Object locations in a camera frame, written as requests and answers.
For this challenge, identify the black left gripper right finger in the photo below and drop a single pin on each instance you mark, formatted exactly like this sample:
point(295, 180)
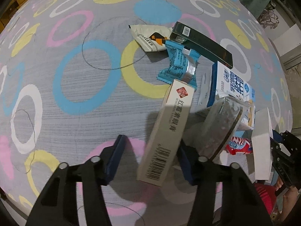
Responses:
point(224, 194)

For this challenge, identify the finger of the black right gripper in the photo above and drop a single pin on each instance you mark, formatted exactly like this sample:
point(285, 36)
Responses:
point(279, 155)

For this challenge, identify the white foam tray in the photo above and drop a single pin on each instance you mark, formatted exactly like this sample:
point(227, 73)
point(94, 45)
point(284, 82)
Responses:
point(261, 135)

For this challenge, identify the red candy wrapper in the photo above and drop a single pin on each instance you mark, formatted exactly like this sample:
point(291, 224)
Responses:
point(239, 145)

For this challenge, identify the white red medicine box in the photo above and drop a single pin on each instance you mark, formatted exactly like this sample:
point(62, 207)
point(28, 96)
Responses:
point(166, 134)

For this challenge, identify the dark green long box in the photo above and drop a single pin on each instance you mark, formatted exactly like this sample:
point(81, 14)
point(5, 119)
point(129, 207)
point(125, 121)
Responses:
point(192, 39)

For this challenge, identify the white orange snack packet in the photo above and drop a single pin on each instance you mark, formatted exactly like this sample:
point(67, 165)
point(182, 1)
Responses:
point(151, 38)

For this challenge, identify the red trousers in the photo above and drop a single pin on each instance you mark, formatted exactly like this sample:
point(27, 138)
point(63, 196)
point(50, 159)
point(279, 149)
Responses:
point(267, 194)

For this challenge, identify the clear plastic round container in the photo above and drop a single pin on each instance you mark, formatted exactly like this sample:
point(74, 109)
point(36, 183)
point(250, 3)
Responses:
point(210, 137)

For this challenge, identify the blue white milk carton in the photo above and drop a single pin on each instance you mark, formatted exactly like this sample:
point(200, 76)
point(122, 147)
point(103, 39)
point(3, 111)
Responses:
point(220, 81)

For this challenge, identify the blue snack wrapper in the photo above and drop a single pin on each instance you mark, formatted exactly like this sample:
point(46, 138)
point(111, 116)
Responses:
point(183, 64)

